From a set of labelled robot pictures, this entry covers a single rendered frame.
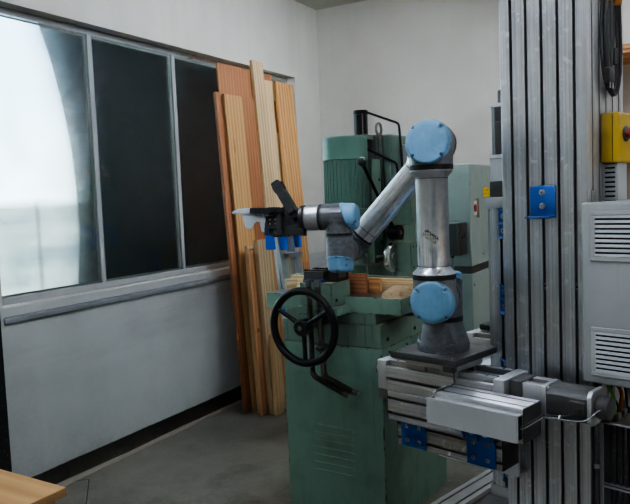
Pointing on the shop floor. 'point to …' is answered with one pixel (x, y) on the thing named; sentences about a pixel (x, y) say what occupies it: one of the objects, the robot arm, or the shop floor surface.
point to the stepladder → (285, 256)
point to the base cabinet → (351, 436)
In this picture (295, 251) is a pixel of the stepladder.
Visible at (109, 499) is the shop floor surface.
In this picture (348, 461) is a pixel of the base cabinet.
